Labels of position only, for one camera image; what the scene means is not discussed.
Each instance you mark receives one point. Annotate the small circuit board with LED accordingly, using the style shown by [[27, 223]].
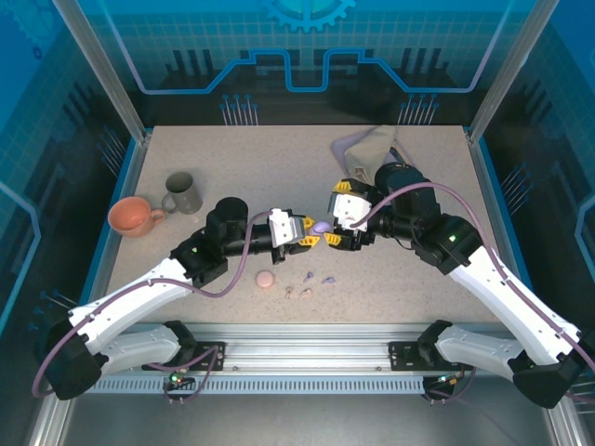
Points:
[[176, 378], [448, 381]]

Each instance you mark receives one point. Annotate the purple earbud charging case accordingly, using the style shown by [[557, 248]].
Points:
[[321, 227]]

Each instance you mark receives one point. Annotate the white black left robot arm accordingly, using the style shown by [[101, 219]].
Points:
[[135, 297]]

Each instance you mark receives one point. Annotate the purple earbud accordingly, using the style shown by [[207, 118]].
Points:
[[328, 280], [308, 277]]

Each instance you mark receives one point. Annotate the orange mug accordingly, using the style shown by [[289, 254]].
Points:
[[132, 218]]

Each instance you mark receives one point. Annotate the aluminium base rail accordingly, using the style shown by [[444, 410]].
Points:
[[302, 348]]

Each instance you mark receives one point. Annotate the lilac plastic tray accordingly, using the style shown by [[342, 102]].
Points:
[[338, 148]]

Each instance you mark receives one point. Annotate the grey mug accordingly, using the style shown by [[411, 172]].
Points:
[[183, 192]]

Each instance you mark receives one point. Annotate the aluminium frame post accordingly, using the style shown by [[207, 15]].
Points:
[[511, 69], [102, 69]]

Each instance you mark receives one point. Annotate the beige cloth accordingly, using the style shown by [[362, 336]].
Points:
[[372, 144]]

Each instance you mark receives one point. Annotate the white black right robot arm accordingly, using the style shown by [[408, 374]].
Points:
[[511, 306]]

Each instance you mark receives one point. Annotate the pink earbud charging case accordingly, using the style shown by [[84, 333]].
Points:
[[266, 279]]

